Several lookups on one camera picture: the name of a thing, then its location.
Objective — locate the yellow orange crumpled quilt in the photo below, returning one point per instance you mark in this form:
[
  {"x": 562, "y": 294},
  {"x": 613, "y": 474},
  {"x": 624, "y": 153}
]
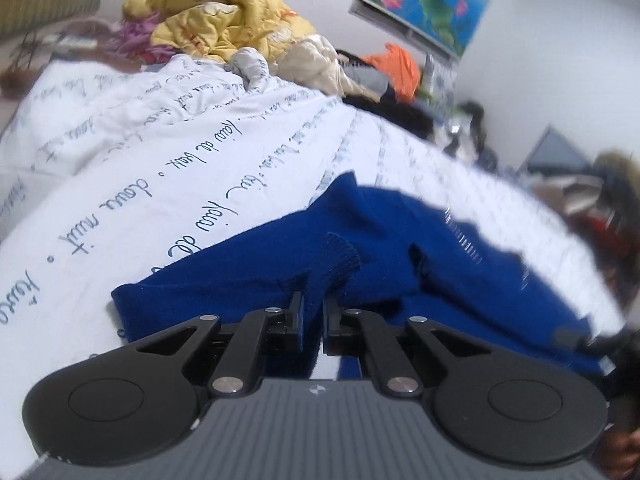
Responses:
[{"x": 219, "y": 29}]

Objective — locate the blue knit sweater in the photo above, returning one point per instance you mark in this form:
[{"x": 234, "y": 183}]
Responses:
[{"x": 367, "y": 247}]

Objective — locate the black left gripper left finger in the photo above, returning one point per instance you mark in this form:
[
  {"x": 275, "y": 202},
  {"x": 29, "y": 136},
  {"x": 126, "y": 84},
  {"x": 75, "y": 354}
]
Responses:
[{"x": 139, "y": 400}]

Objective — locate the fur-trimmed coat clothes heap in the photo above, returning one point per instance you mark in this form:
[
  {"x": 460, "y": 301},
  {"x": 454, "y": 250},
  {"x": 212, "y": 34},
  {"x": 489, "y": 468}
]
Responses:
[{"x": 600, "y": 203}]

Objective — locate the right hand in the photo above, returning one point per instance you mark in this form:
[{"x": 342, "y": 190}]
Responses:
[{"x": 618, "y": 450}]

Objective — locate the orange garment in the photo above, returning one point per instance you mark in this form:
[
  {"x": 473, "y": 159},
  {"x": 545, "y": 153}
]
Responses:
[{"x": 399, "y": 65}]

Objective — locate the dark clothes pile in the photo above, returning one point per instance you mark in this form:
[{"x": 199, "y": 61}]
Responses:
[{"x": 388, "y": 106}]

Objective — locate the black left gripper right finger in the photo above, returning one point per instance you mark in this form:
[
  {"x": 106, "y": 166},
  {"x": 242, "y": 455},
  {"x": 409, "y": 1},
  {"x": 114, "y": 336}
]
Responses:
[{"x": 497, "y": 405}]

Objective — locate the grey monitor screen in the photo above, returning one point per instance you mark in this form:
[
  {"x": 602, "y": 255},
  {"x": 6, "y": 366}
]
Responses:
[{"x": 554, "y": 152}]

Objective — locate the white script-printed bed sheet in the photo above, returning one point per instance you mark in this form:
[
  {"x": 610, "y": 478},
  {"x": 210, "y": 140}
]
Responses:
[{"x": 106, "y": 178}]

